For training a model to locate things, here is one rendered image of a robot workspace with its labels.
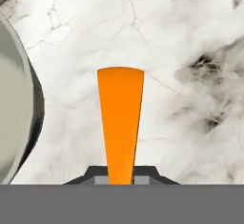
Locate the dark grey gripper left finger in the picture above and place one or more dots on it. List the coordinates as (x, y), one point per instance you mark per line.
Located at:
(97, 172)

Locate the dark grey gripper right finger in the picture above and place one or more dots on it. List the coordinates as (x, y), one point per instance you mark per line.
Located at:
(146, 172)

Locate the orange cheese wedge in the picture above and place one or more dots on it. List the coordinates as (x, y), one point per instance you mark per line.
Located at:
(120, 123)

